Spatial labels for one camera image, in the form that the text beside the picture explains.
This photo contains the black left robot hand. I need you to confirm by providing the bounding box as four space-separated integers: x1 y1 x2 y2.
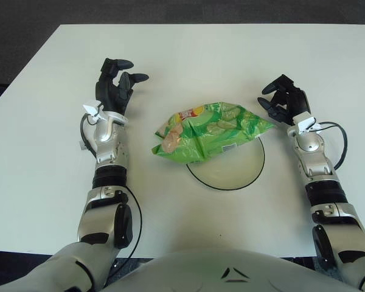
94 57 150 115

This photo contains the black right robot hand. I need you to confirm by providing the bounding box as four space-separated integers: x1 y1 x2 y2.
257 74 311 125

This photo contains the green chips snack bag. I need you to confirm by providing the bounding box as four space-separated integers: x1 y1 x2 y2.
151 102 276 165

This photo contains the white plate with black rim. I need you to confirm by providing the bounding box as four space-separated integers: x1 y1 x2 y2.
186 133 266 191

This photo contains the grey robot torso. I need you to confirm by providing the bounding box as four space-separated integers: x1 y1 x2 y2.
105 248 361 292

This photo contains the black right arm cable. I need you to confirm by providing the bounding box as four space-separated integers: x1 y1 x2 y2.
318 121 348 170

